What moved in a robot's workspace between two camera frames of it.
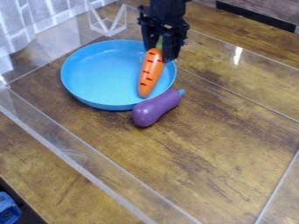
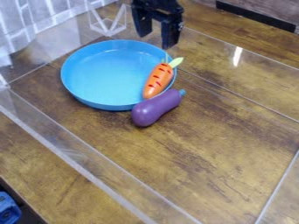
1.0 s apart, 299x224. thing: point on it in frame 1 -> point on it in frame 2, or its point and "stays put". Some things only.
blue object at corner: [11, 213] stays put
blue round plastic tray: [101, 73] stays put
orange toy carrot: [152, 72] -> [161, 79]
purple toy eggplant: [148, 109] stays put
